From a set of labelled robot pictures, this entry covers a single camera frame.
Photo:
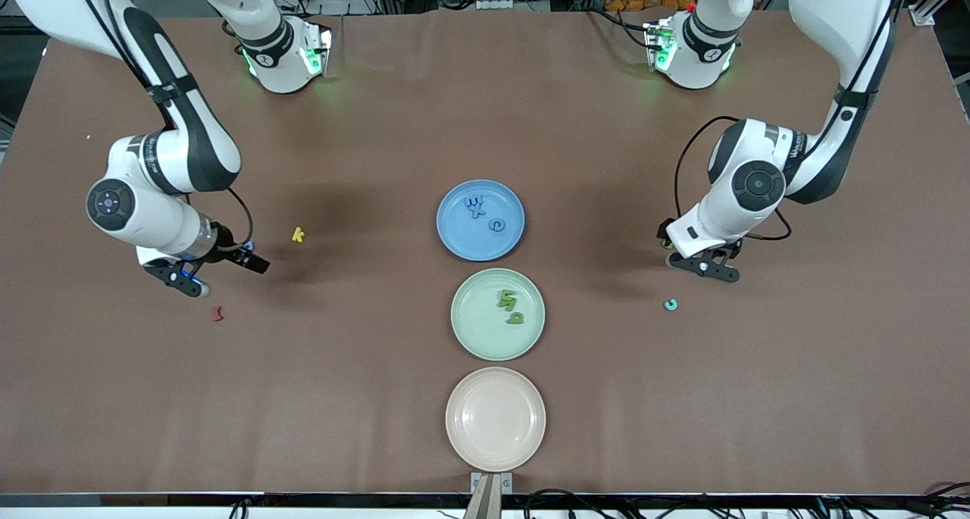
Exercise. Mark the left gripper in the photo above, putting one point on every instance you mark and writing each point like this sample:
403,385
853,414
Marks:
663,229

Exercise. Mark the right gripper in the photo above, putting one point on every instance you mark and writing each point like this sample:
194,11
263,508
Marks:
226,250

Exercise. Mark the green foam letter u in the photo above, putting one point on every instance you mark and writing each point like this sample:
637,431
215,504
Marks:
505,294

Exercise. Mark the green foam letter N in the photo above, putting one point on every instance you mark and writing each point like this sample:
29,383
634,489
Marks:
506,305

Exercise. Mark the blue foam letter G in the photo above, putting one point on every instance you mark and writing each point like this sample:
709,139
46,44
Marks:
492,224

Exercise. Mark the blue foam letter X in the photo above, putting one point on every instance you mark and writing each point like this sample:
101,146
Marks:
477,214

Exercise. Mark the blue foam letter E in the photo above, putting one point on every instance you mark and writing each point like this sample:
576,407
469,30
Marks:
476,201

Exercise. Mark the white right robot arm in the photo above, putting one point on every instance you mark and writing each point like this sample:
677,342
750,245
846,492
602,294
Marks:
151,216

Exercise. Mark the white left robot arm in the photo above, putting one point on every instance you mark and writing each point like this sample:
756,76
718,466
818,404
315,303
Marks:
720,208

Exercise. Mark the yellow foam letter k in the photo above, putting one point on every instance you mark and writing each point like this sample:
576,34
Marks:
298,235

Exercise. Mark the red foam letter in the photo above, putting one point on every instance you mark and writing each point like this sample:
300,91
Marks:
217,314

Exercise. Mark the brown table cover sheet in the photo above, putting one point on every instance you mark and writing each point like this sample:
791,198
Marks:
379,125

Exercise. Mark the blue plate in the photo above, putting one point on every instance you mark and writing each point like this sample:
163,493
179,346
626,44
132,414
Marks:
462,235

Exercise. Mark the light green plate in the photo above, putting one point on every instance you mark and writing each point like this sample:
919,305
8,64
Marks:
477,329

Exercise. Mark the beige plate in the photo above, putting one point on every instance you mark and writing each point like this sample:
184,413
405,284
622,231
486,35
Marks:
495,419

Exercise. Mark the white multi-socket strip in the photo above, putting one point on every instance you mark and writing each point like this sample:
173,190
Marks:
494,3

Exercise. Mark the black table edge rail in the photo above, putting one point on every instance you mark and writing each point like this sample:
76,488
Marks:
151,498

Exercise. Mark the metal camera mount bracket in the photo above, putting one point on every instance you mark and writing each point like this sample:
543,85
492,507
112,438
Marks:
491,483

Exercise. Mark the aluminium frame profile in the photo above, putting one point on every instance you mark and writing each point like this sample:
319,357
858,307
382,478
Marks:
926,11

